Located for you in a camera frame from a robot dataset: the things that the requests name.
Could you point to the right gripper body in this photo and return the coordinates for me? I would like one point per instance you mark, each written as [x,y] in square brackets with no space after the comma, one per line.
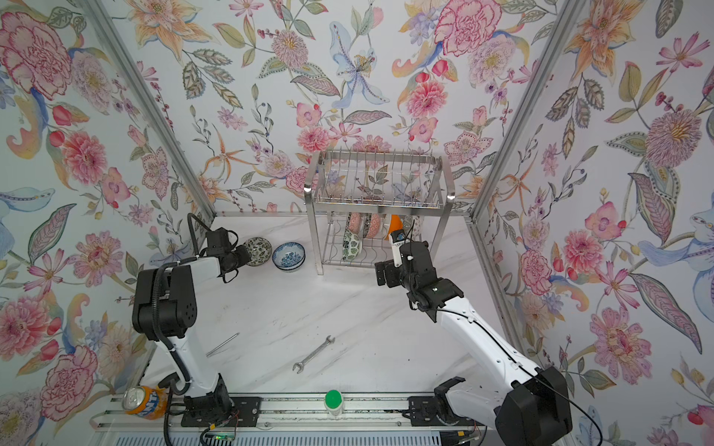
[397,277]

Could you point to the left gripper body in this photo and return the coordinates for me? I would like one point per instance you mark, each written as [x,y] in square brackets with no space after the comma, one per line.
[235,258]

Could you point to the orange white bowl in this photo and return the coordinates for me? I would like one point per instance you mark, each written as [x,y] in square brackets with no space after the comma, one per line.
[396,225]

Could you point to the green geometric pattern bowl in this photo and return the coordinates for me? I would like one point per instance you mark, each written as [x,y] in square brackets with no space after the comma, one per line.
[412,225]

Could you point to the green leaf pattern bowl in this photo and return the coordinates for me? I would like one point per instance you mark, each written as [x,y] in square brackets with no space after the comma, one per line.
[352,246]

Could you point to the black floral pattern bowl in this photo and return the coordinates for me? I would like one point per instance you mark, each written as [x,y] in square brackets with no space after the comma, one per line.
[372,226]

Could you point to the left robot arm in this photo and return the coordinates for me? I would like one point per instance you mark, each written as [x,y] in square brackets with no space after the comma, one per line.
[166,309]

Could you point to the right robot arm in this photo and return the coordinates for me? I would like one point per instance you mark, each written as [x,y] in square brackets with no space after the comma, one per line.
[524,403]

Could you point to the steel two-tier dish rack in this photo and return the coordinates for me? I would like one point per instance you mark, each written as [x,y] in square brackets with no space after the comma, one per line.
[386,183]

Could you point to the blue floral bowl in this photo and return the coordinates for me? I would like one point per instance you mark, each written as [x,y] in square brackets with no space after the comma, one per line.
[289,256]

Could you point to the steel open-end wrench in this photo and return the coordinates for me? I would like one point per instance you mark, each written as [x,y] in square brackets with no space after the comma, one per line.
[299,367]

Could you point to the green emergency stop button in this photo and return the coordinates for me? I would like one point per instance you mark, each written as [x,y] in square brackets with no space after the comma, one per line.
[334,402]

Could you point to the orange drink can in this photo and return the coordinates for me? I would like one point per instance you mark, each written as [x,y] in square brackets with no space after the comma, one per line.
[145,402]

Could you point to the black handled screwdriver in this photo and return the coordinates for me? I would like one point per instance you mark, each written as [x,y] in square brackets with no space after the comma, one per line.
[222,345]

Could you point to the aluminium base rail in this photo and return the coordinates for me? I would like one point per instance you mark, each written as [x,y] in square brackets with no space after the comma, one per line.
[283,412]

